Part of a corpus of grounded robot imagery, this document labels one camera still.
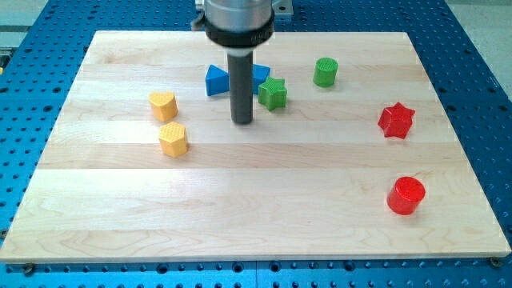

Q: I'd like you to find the green star block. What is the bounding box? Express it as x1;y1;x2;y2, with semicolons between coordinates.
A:
258;77;287;111

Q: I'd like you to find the green cylinder block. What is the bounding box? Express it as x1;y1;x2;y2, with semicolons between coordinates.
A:
313;58;338;87

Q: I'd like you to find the light wooden board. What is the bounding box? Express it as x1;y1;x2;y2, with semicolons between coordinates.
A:
1;31;510;263

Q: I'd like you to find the red star block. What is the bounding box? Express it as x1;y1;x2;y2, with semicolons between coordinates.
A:
378;102;415;139

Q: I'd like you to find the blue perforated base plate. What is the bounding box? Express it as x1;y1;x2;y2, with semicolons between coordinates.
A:
1;0;511;287

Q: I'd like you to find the blue cube block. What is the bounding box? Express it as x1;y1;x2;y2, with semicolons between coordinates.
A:
252;64;270;94

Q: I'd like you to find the red cylinder block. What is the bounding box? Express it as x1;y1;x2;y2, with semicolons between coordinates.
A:
386;177;426;215

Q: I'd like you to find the yellow hexagon block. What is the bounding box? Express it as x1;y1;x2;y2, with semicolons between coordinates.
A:
158;122;188;158

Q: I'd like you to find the blue triangle block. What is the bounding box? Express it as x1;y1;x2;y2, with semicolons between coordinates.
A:
205;65;230;96

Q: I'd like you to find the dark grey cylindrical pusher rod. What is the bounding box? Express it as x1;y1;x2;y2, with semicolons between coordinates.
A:
227;52;253;124

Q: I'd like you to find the yellow heart block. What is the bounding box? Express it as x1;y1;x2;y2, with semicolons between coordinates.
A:
149;91;178;122

